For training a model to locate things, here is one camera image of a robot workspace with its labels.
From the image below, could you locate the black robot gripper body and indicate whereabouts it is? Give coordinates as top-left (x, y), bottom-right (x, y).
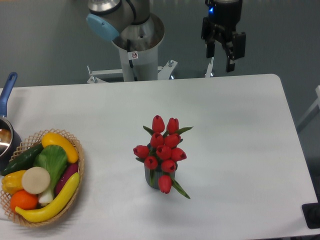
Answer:
top-left (201, 0), bottom-right (243, 49)

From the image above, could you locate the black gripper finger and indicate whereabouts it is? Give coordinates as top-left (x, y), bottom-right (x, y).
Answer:
top-left (225, 32), bottom-right (246, 73)
top-left (205, 38), bottom-right (216, 59)

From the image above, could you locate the red tulip flower bouquet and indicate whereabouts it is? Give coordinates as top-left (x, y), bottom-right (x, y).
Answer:
top-left (133, 115), bottom-right (192, 199)

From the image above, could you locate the grey ribbed vase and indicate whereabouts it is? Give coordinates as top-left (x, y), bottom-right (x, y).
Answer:
top-left (144, 165), bottom-right (164, 190)

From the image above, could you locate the white furniture leg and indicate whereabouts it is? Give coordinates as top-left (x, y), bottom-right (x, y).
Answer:
top-left (296, 85), bottom-right (320, 133)

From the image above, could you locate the black device at table edge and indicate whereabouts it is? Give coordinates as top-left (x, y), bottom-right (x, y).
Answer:
top-left (301, 203), bottom-right (320, 229)

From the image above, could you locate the yellow squash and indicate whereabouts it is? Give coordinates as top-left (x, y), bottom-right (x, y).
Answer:
top-left (41, 132), bottom-right (79, 164)

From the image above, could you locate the purple sweet potato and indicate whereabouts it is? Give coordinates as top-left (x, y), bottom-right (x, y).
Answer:
top-left (54, 162), bottom-right (79, 196)

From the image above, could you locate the green leafy bok choy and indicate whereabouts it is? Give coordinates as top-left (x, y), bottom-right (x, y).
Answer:
top-left (33, 145), bottom-right (68, 206)

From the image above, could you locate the woven wicker basket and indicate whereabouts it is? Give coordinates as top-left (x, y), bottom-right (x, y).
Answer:
top-left (0, 129), bottom-right (85, 227)

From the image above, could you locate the green cucumber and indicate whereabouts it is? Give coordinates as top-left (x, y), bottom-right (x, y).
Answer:
top-left (0, 143), bottom-right (44, 176)

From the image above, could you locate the beige round disc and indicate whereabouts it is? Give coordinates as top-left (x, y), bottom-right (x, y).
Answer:
top-left (21, 167), bottom-right (51, 195)

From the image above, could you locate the yellow banana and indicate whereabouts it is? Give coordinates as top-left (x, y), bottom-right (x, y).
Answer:
top-left (15, 172), bottom-right (80, 223)

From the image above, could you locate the yellow bell pepper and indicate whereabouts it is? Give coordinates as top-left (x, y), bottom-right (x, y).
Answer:
top-left (1, 170), bottom-right (26, 195)

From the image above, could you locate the orange fruit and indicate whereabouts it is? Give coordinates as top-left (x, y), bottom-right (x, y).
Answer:
top-left (10, 190), bottom-right (38, 213)

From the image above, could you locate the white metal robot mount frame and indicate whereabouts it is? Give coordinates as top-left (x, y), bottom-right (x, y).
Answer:
top-left (86, 57), bottom-right (215, 84)

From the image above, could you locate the blue handled saucepan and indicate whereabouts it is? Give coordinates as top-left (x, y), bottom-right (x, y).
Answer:
top-left (0, 72), bottom-right (22, 171)

